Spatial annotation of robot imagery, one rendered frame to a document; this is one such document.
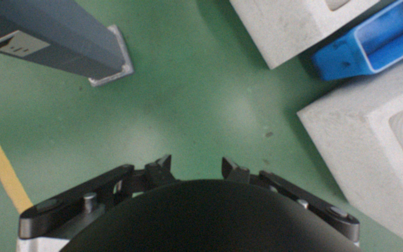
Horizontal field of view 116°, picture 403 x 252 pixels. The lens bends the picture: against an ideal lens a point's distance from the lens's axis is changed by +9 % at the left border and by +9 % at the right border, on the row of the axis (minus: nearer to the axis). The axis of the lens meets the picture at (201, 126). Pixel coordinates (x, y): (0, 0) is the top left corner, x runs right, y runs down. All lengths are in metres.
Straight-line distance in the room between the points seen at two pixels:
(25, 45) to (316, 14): 0.48
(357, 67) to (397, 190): 0.28
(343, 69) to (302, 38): 0.18
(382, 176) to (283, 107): 0.25
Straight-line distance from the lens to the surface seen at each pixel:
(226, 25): 0.49
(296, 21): 0.36
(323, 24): 0.34
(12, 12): 0.33
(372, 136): 0.41
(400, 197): 0.51
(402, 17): 0.74
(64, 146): 0.67
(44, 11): 0.35
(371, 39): 0.67
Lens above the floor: 0.42
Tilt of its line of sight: 82 degrees down
